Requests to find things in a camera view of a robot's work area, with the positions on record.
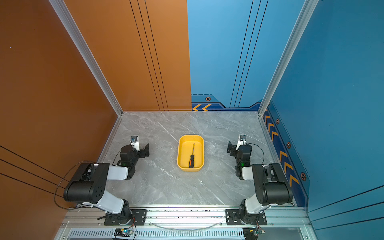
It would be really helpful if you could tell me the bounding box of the right circuit board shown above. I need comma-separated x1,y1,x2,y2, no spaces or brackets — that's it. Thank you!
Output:
243,228,265,240

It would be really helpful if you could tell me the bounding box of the aluminium front rail frame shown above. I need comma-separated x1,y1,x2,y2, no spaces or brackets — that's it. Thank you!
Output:
55,205,317,240

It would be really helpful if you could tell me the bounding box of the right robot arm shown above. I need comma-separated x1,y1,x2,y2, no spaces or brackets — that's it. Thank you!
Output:
227,141,294,225

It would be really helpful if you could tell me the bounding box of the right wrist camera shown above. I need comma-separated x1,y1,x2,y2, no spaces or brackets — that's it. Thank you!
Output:
236,135,247,151

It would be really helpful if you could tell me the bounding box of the right aluminium corner post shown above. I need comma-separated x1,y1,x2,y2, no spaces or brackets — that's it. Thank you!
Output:
258,0,319,117

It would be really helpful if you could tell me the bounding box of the left green circuit board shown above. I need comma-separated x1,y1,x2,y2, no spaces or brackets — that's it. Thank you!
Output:
113,228,135,240

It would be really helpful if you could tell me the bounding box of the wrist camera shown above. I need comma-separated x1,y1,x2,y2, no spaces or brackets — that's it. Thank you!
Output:
236,135,247,151
130,136,140,151

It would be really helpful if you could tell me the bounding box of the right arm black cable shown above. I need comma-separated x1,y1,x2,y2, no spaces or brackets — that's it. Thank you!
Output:
248,143,266,165

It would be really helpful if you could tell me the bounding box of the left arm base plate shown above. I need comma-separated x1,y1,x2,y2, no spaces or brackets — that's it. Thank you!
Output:
104,209,148,227

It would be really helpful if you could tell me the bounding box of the black orange screwdriver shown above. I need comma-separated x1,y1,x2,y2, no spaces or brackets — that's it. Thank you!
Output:
189,143,195,169

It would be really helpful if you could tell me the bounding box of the left aluminium corner post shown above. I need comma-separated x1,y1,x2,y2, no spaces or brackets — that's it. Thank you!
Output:
49,0,124,117

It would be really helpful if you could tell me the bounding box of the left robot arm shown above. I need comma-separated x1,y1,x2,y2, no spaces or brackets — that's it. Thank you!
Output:
63,144,150,226

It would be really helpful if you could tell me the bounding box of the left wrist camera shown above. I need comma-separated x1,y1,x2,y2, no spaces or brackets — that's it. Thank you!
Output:
130,136,140,151

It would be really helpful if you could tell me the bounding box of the yellow plastic bin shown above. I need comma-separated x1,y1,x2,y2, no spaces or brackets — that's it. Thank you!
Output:
177,135,205,172

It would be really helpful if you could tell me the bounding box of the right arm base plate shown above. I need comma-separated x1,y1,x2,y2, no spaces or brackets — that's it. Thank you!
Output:
225,209,268,226

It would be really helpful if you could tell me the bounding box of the aluminium corner post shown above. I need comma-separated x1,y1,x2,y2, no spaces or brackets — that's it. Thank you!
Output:
258,0,319,117
49,0,124,117

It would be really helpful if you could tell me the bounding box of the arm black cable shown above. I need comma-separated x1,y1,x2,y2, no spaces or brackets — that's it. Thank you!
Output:
248,143,266,165
53,160,100,210

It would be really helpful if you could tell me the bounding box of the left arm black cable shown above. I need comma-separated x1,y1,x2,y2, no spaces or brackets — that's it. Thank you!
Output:
53,160,100,210

